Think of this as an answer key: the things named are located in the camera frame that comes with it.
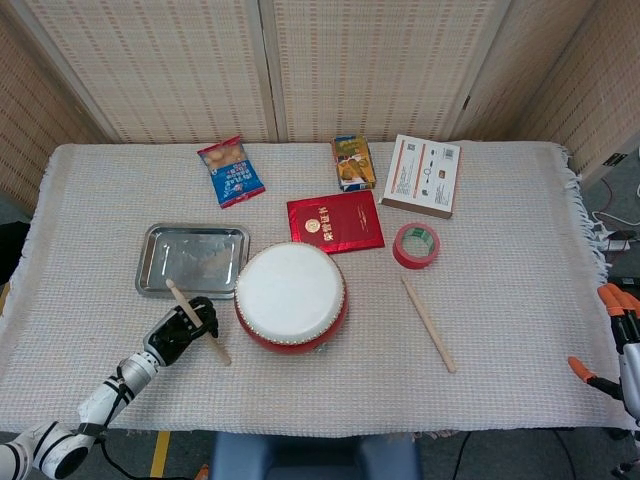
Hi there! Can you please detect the yellow floor tape strip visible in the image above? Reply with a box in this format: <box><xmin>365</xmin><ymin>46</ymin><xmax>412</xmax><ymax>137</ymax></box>
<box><xmin>149</xmin><ymin>430</ymin><xmax>172</xmax><ymax>480</ymax></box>

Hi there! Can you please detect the wooden drumstick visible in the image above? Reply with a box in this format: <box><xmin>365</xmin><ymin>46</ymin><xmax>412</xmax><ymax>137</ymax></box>
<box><xmin>400</xmin><ymin>276</ymin><xmax>458</xmax><ymax>375</ymax></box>
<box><xmin>165</xmin><ymin>279</ymin><xmax>233</xmax><ymax>367</ymax></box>

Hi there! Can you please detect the red tape roll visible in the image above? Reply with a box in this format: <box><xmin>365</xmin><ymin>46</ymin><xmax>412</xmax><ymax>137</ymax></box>
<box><xmin>391</xmin><ymin>222</ymin><xmax>442</xmax><ymax>271</ymax></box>

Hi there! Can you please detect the blue snack bag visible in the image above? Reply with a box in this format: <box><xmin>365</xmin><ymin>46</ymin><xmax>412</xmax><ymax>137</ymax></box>
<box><xmin>196</xmin><ymin>134</ymin><xmax>267</xmax><ymax>210</ymax></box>

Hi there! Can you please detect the black bulky object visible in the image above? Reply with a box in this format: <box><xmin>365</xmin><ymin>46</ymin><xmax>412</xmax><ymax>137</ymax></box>
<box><xmin>0</xmin><ymin>222</ymin><xmax>32</xmax><ymax>287</ymax></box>

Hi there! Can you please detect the red drum with white skin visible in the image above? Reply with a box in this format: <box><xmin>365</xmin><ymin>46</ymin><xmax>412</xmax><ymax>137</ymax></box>
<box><xmin>233</xmin><ymin>241</ymin><xmax>350</xmax><ymax>357</ymax></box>

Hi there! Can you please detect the beige woven tablecloth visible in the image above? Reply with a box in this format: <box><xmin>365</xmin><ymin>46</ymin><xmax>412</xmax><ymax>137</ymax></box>
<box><xmin>0</xmin><ymin>141</ymin><xmax>636</xmax><ymax>436</ymax></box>

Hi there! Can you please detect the rectangular metal tray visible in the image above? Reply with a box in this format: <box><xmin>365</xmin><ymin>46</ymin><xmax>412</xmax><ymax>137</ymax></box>
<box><xmin>134</xmin><ymin>222</ymin><xmax>251</xmax><ymax>301</ymax></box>

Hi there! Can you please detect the white cardboard product box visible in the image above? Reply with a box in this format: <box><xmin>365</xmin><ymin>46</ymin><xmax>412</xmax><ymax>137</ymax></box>
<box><xmin>379</xmin><ymin>133</ymin><xmax>463</xmax><ymax>220</ymax></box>

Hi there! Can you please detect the yellow snack box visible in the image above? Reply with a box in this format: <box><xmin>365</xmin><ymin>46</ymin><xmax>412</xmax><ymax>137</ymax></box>
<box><xmin>330</xmin><ymin>135</ymin><xmax>377</xmax><ymax>193</ymax></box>

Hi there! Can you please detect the black-fingered silver left robot hand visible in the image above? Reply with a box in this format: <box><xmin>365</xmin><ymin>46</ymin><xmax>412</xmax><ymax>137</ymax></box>
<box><xmin>142</xmin><ymin>296</ymin><xmax>221</xmax><ymax>369</ymax></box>

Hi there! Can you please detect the red floor cable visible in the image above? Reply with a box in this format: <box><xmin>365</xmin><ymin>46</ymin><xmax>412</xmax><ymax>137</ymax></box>
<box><xmin>598</xmin><ymin>176</ymin><xmax>620</xmax><ymax>217</ymax></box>

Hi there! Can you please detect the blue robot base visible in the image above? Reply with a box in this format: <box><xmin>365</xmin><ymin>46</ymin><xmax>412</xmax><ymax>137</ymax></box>
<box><xmin>209</xmin><ymin>430</ymin><xmax>424</xmax><ymax>480</ymax></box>

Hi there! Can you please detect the red certificate booklet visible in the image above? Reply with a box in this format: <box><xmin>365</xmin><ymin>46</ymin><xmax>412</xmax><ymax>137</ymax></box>
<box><xmin>286</xmin><ymin>189</ymin><xmax>387</xmax><ymax>255</ymax></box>

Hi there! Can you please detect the orange-tipped silver right robot hand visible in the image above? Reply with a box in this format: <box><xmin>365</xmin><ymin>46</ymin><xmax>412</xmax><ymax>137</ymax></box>
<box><xmin>567</xmin><ymin>282</ymin><xmax>640</xmax><ymax>429</ymax></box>

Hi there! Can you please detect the bamboo folding screen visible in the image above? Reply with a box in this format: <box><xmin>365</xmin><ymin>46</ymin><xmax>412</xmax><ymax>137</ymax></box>
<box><xmin>0</xmin><ymin>0</ymin><xmax>640</xmax><ymax>211</ymax></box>

